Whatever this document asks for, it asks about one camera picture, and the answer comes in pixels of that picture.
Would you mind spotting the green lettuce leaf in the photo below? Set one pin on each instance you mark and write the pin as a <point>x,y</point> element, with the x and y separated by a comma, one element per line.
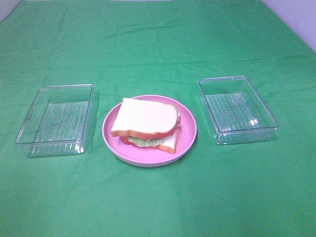
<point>145,143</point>

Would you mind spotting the right clear plastic tray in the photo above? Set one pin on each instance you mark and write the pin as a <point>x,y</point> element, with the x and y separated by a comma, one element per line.
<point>235,111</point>

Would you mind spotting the clear plastic tray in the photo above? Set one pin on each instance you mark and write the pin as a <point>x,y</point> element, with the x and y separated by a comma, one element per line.
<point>58,121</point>
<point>235,111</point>

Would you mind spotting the green tablecloth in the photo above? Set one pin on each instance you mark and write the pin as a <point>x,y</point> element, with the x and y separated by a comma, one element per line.
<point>125,49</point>

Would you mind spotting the bacon strip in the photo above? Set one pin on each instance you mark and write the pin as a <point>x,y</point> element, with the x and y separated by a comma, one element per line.
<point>178,124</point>

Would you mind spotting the bread slice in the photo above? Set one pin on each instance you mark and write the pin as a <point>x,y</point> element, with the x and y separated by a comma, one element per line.
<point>146,120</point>
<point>168,146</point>

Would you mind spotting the left clear plastic tray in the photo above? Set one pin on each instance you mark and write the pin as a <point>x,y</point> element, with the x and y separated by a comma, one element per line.
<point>58,121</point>

